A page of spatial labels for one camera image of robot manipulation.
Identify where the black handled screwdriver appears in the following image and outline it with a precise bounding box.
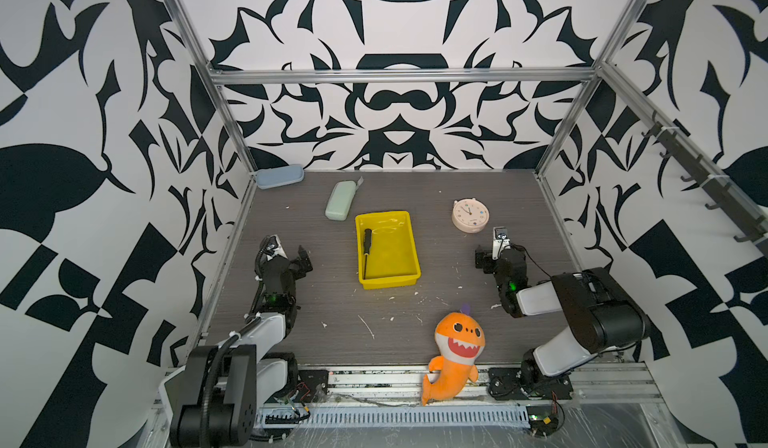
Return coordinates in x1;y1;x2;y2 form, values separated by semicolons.
362;228;373;279

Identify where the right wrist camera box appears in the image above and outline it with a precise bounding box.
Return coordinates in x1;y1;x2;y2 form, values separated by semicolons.
492;226;511;260

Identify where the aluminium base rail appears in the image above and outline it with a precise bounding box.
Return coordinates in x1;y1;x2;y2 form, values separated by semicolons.
289;362;664;407

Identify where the pink round alarm clock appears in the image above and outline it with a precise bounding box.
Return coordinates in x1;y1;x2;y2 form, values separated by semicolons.
451;198;490;234

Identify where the green zippered case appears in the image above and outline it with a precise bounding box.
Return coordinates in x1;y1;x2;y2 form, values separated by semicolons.
324;177;364;221

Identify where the white slotted cable duct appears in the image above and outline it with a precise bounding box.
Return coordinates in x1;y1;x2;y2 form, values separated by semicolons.
255;405;530;429

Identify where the yellow plastic bin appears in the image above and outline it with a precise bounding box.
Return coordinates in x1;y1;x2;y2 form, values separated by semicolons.
355;211;422;290

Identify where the orange shark plush toy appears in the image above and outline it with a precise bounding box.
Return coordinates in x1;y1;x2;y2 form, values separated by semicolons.
420;304;487;406

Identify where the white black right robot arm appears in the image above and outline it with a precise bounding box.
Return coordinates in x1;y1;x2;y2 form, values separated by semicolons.
474;247;650;400

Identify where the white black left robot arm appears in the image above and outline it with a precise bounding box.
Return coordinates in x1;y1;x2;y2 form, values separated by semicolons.
161;235;313;447

